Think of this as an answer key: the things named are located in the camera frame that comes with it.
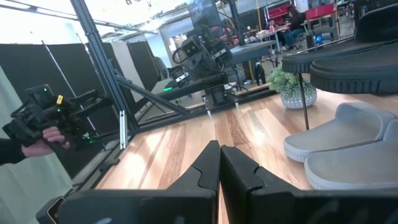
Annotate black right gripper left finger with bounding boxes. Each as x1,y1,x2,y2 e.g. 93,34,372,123
58,140,221,224

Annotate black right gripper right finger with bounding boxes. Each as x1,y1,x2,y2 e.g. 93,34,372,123
220,145,398,224

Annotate grey rubber slide sandal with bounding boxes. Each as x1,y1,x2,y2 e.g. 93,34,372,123
283,101,396,163
303,119,398,191

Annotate black rubber slide sandal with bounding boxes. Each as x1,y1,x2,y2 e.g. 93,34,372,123
281,2,398,75
310,42,398,95

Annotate person's forearm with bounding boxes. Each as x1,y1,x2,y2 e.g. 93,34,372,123
0,138,27,166

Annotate blue grey workbench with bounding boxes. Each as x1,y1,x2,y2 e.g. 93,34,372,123
229,40,277,66

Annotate person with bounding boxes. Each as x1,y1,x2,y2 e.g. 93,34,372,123
281,6,308,51
266,18,280,35

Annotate red storage box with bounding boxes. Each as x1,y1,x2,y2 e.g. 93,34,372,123
305,2,336,21
267,3,295,23

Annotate green plant in patterned pot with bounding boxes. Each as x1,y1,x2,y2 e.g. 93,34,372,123
267,63,318,110

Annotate person's hand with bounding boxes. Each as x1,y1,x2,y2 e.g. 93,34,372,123
21,126,72,158

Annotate black partition panel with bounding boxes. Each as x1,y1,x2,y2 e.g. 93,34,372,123
0,40,162,178

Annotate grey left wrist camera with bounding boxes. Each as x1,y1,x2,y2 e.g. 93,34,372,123
179,39,202,59

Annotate dark wall screen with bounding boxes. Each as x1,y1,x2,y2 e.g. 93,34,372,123
187,0,222,29

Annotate silver frame bracket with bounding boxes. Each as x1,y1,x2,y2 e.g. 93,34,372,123
119,110,128,151

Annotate wooden shelf with black frame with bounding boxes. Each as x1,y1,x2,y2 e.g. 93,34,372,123
292,35,357,131

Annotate black aluminium rig frame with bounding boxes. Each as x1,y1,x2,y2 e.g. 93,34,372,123
70,0,277,190

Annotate black teleoperation handle device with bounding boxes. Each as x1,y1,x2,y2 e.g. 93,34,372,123
2,83,114,149

